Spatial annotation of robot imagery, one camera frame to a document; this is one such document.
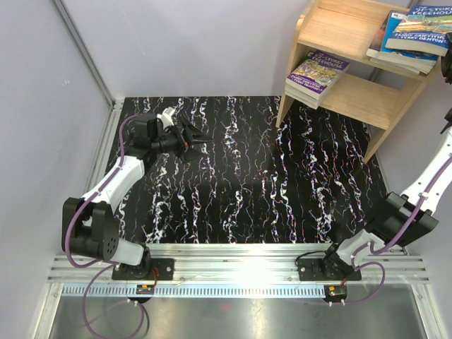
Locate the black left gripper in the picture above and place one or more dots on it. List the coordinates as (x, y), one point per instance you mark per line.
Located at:
(184, 150)

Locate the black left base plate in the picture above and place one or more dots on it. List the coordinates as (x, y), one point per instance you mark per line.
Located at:
(150, 269)

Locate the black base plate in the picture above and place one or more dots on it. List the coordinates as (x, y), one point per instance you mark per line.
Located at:
(318, 269)
(150, 269)

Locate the green paperback book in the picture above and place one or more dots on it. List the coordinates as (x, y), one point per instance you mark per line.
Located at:
(291, 89)

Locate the blue paperback book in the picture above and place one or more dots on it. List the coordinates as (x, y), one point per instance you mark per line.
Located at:
(402, 56)

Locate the purple 52-storey treehouse book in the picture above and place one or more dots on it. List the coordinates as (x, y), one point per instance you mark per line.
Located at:
(317, 73)

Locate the dark tale of two cities book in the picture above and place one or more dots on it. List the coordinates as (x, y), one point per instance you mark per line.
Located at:
(376, 46)

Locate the wooden bookshelf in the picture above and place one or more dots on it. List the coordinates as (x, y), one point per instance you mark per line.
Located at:
(374, 94)

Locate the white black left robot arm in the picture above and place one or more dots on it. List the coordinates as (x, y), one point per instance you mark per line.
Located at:
(90, 232)

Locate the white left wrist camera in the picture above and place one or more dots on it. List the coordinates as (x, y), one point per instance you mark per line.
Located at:
(166, 117)

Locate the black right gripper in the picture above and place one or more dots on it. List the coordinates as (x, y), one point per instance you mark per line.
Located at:
(446, 66)

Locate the aluminium mounting rail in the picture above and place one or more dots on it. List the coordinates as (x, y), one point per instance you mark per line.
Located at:
(272, 264)

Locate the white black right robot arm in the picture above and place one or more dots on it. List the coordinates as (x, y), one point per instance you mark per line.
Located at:
(398, 219)

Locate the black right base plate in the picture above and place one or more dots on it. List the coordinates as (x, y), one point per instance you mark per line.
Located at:
(318, 269)

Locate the blue 26-storey treehouse book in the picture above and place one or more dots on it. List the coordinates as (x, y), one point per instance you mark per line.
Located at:
(308, 101)

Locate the slotted cable duct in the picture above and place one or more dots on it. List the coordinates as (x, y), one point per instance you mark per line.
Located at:
(310, 291)

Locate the blue 91-storey treehouse book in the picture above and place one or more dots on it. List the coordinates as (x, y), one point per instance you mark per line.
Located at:
(424, 29)

